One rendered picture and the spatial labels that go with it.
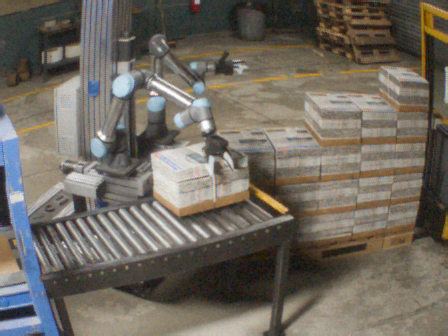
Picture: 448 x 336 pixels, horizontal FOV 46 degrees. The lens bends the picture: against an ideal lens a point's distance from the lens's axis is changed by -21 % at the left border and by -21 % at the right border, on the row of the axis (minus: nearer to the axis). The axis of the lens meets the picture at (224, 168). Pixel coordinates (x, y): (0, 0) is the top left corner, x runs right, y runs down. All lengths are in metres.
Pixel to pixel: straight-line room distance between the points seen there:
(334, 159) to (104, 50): 1.57
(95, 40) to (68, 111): 0.51
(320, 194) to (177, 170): 1.26
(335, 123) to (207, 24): 7.40
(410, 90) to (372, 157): 0.57
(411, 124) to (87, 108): 2.12
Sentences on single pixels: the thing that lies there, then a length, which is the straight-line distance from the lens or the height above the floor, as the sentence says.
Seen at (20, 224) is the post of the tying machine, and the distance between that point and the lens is 2.21.
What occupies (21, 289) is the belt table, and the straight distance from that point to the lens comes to 2.56.
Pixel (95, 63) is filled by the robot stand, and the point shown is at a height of 1.39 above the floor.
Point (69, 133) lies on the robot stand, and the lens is 3.88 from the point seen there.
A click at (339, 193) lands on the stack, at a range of 3.98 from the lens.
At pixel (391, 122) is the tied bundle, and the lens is 3.96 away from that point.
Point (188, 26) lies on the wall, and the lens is 10.83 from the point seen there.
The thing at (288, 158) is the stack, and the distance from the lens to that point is 3.79.
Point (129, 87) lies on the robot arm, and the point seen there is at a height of 1.36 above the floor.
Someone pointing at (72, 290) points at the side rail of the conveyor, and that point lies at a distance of 2.67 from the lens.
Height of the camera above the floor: 2.22
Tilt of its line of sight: 23 degrees down
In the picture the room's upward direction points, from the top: straight up
